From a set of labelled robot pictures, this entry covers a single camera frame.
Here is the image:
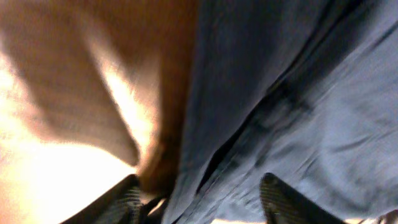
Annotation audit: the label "navy blue shorts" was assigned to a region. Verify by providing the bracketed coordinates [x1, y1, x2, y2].
[162, 0, 397, 223]

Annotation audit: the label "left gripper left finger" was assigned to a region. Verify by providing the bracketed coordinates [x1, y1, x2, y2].
[62, 175, 142, 224]

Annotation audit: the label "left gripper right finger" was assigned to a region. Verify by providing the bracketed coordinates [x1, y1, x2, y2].
[260, 173, 345, 224]

